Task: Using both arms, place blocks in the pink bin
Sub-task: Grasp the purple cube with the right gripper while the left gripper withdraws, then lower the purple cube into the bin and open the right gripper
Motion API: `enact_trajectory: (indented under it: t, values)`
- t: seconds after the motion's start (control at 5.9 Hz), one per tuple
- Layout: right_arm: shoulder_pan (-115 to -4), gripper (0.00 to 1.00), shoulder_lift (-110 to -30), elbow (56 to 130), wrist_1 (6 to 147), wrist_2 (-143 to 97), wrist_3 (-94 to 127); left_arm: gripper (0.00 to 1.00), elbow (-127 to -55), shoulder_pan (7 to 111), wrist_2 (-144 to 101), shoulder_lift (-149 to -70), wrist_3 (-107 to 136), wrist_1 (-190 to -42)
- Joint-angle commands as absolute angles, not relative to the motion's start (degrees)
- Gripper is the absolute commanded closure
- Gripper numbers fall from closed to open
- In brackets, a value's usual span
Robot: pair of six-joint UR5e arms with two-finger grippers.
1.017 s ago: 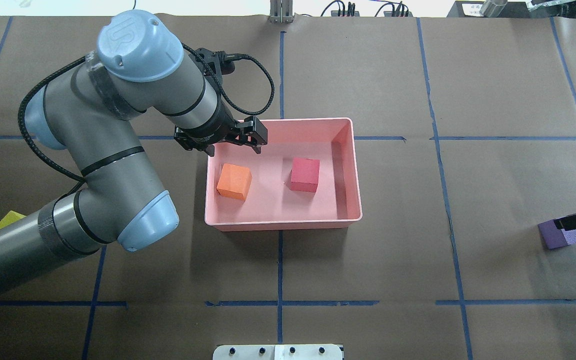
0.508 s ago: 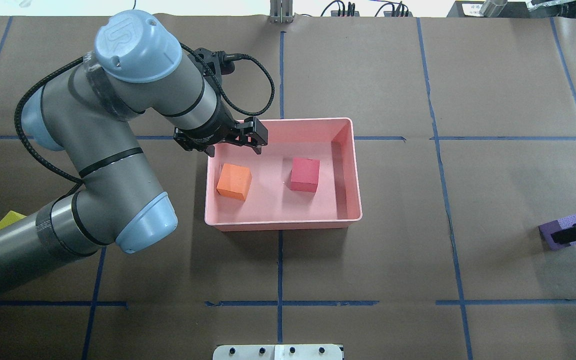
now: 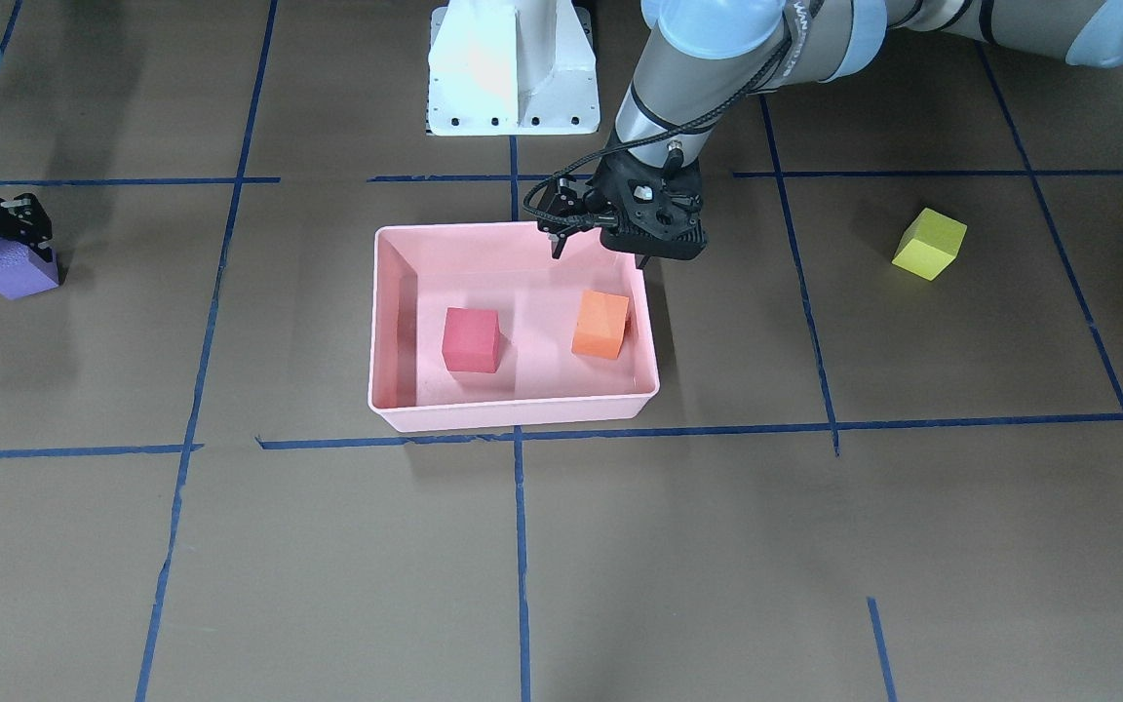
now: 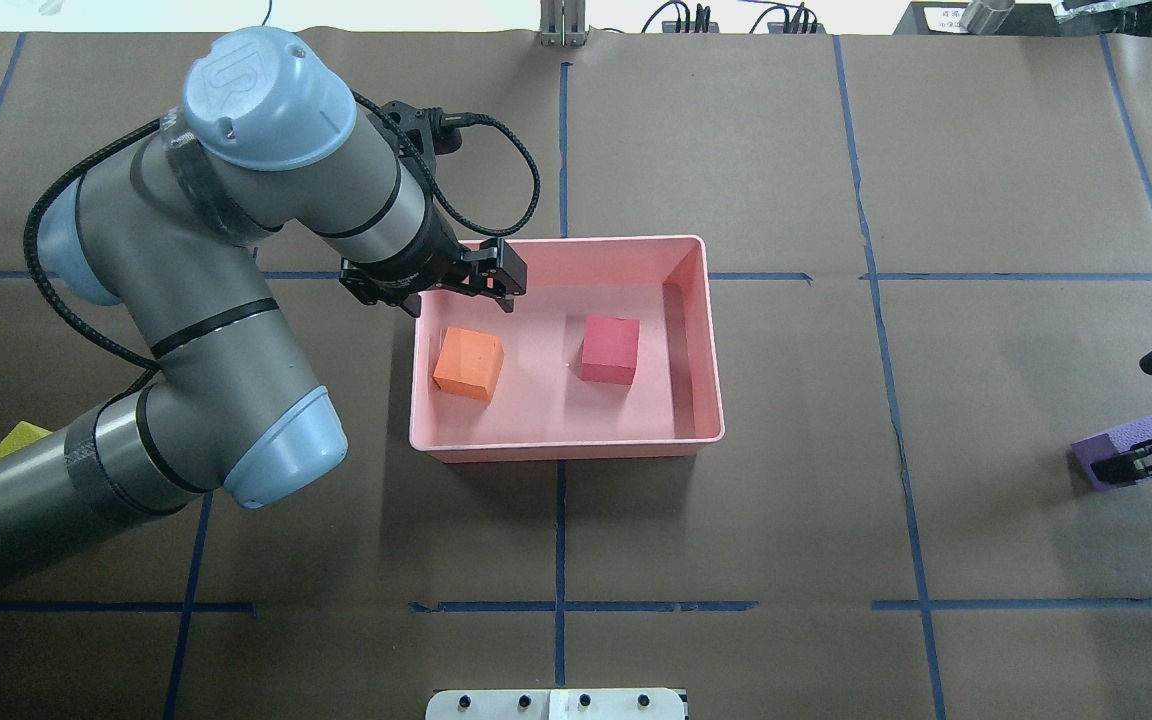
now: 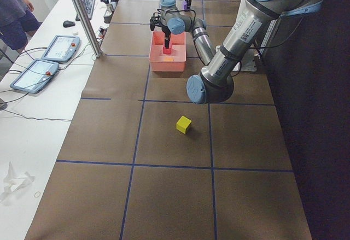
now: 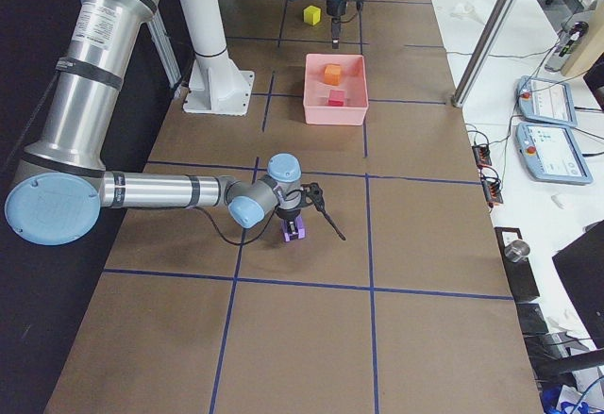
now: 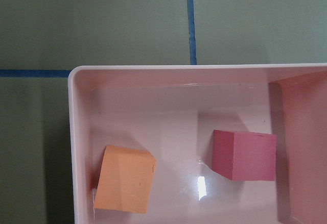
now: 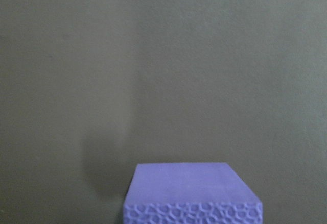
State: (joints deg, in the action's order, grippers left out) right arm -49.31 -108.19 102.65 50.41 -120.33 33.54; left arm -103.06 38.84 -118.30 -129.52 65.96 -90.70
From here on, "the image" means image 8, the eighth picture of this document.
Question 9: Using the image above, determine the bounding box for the purple foam block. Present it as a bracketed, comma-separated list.
[123, 162, 263, 223]

